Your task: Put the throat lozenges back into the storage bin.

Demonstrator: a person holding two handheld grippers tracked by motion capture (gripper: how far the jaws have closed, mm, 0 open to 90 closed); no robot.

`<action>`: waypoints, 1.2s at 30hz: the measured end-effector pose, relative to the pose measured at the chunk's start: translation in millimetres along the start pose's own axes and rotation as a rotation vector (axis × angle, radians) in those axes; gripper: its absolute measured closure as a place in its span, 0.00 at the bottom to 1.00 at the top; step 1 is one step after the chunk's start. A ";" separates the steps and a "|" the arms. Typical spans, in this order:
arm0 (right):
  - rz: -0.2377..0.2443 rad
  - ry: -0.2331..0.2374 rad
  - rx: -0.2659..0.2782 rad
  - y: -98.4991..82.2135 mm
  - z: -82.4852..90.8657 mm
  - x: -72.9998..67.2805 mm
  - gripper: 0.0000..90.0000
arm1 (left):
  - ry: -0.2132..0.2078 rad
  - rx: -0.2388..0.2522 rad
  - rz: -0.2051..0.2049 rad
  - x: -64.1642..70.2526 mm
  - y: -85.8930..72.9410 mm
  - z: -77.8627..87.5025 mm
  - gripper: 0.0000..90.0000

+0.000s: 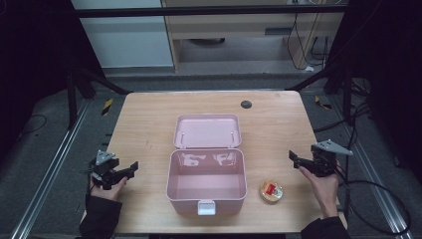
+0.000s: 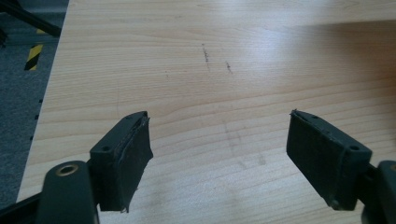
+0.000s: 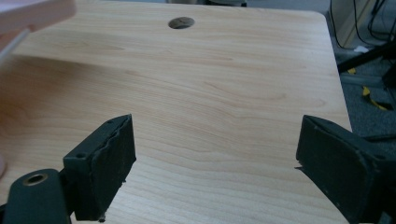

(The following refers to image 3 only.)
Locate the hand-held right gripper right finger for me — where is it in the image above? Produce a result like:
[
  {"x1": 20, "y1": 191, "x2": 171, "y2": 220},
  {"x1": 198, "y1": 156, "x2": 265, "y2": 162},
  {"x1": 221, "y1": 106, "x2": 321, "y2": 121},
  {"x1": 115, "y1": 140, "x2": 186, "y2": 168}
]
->
[{"x1": 295, "y1": 114, "x2": 396, "y2": 224}]

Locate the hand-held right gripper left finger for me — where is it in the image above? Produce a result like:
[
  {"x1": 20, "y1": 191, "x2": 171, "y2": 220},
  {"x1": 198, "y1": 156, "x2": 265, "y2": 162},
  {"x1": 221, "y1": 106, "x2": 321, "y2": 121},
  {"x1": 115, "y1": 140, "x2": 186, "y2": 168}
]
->
[{"x1": 63, "y1": 113, "x2": 137, "y2": 222}]

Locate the yellow tape strip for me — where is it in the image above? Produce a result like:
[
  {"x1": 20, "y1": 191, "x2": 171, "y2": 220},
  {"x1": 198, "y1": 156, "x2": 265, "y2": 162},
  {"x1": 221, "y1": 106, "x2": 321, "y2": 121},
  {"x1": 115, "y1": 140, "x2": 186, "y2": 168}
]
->
[{"x1": 361, "y1": 86, "x2": 394, "y2": 112}]

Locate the thin white stick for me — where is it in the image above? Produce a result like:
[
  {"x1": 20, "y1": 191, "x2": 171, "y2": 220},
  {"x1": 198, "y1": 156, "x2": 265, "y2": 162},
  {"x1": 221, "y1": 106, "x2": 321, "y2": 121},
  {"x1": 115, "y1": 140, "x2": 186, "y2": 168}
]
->
[{"x1": 0, "y1": 28, "x2": 31, "y2": 64}]

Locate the pale pink blurred flat object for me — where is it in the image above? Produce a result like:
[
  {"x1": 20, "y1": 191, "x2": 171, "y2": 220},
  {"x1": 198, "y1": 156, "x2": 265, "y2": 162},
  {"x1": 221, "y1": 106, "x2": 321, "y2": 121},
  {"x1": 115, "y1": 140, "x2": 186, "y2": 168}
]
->
[{"x1": 0, "y1": 0, "x2": 78, "y2": 35}]

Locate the black cable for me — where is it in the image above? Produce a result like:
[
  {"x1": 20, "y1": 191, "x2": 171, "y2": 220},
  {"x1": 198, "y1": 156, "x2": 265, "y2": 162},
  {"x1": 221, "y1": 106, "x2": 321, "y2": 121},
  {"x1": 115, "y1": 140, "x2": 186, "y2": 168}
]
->
[{"x1": 329, "y1": 0, "x2": 396, "y2": 50}]

